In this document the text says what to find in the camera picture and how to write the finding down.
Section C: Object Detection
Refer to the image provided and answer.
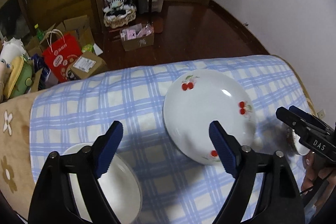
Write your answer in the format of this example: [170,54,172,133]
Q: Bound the white bowl dark outside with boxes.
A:
[286,127,310,156]

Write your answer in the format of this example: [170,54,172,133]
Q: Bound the plain white bowl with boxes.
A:
[62,143,142,223]

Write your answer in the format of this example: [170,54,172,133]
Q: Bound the cherry plate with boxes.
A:
[163,69,256,165]

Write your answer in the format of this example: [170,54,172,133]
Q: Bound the right hand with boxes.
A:
[301,152,335,212]

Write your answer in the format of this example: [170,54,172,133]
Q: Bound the blue checked cloth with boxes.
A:
[30,55,309,223]

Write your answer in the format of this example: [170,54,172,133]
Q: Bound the red paper shopping bag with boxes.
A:
[42,29,82,83]

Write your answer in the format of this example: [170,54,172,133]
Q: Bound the brown patterned blanket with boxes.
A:
[0,93,38,219]

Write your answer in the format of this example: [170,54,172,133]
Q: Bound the open box pink packets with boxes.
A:
[120,23,154,52]

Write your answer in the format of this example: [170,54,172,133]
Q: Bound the yellow green plush toy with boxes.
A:
[3,56,33,100]

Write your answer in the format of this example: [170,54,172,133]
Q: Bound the cardboard box on floor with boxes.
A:
[44,15,95,49]

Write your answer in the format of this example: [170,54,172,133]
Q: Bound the green bottle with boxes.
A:
[34,24,45,42]

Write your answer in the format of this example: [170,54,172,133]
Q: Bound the wicker basket with items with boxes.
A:
[103,0,137,29]

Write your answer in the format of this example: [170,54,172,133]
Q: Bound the white plush toy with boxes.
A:
[1,38,28,77]

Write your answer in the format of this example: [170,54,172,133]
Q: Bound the wall socket far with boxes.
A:
[317,109,325,119]

